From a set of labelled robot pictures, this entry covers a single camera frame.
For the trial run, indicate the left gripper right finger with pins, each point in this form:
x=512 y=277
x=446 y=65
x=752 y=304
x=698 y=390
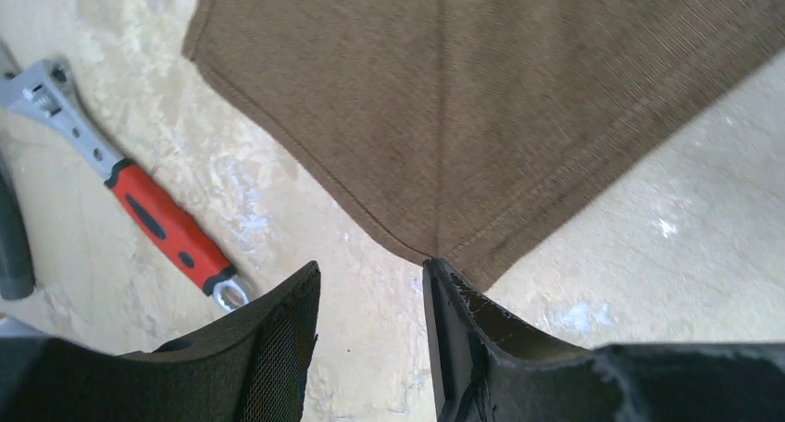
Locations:
x=487 y=364

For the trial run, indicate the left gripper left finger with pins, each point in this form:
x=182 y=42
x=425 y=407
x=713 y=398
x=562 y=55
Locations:
x=249 y=365

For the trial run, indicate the brown cloth napkin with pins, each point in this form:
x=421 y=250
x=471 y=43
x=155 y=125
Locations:
x=471 y=130

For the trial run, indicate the red handled adjustable wrench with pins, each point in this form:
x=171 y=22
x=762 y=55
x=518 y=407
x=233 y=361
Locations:
x=46 y=93

